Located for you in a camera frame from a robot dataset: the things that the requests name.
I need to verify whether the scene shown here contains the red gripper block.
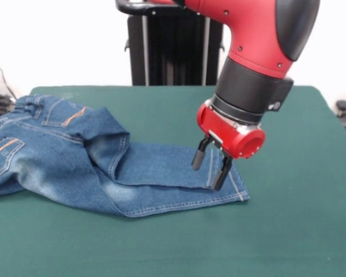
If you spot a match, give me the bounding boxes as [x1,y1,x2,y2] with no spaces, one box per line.
[191,99,267,192]

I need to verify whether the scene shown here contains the blue denim jeans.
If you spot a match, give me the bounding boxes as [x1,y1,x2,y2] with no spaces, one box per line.
[0,94,251,219]

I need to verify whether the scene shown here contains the dark green table cloth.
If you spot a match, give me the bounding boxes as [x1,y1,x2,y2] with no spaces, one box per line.
[0,84,346,277]

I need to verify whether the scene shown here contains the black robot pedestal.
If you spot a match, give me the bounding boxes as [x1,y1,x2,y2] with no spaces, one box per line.
[115,0,228,87]

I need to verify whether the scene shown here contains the black cable bundle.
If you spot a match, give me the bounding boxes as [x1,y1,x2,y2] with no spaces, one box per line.
[0,95,18,122]

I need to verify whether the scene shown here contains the thin grey cable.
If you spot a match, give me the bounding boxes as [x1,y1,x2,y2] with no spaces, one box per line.
[0,53,20,104]

